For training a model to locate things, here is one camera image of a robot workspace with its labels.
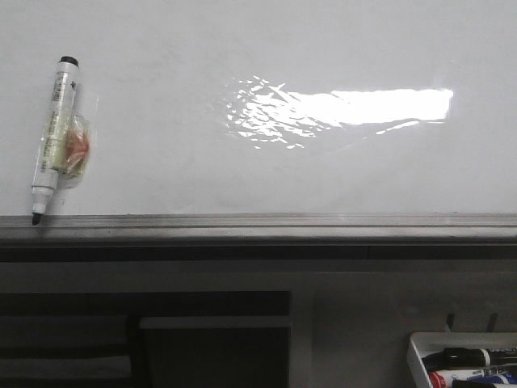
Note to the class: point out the red capped marker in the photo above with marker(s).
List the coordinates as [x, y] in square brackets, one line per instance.
[444, 378]

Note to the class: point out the blue capped marker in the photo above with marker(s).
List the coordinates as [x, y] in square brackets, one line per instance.
[503, 380]

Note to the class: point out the dark box under ledge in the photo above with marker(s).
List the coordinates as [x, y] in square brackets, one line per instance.
[218, 351]

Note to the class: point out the grey metal whiteboard ledge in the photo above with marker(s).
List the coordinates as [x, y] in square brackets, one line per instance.
[259, 230]

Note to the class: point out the black capped marker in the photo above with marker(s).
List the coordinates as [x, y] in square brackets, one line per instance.
[466, 358]

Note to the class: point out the left black tray hook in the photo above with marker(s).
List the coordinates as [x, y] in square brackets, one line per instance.
[449, 322]

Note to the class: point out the right black tray hook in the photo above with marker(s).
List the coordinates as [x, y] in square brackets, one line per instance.
[492, 322]

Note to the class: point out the black tray hook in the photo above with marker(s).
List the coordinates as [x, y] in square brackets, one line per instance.
[492, 322]
[449, 322]

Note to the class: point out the white marker tray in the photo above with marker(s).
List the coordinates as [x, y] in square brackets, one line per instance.
[425, 343]

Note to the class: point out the white whiteboard marker with tape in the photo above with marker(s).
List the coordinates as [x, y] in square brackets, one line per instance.
[64, 147]

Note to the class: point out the white whiteboard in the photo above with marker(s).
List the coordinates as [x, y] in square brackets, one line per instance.
[269, 106]

